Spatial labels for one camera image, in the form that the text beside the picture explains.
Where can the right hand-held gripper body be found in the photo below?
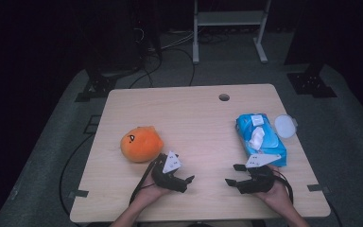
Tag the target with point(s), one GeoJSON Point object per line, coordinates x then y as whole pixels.
{"type": "Point", "coordinates": [258, 183]}

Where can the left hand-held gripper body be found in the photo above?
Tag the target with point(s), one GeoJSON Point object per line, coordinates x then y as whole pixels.
{"type": "Point", "coordinates": [165, 179]}

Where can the white wet wipe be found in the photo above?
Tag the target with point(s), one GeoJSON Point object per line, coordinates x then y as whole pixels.
{"type": "Point", "coordinates": [256, 139]}

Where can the orange plush toy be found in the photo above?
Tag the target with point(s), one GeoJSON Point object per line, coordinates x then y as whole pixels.
{"type": "Point", "coordinates": [141, 145]}

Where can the blue wet wipes pack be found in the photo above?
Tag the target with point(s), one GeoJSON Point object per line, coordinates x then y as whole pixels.
{"type": "Point", "coordinates": [271, 148]}

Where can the person's left hand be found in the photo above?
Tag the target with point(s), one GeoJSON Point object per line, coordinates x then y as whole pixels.
{"type": "Point", "coordinates": [148, 192]}

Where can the person's right hand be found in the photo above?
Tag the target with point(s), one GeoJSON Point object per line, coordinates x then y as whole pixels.
{"type": "Point", "coordinates": [279, 195]}

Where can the black tape strip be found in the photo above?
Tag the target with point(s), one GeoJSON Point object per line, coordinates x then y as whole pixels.
{"type": "Point", "coordinates": [78, 193]}
{"type": "Point", "coordinates": [317, 188]}

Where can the white round plastic lid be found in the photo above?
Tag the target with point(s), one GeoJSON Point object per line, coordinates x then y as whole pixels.
{"type": "Point", "coordinates": [285, 126]}

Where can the black stand base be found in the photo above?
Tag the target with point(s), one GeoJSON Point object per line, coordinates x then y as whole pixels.
{"type": "Point", "coordinates": [97, 86]}
{"type": "Point", "coordinates": [310, 83]}

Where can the white metal stand frame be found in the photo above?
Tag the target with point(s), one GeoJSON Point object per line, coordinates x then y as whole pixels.
{"type": "Point", "coordinates": [230, 18]}

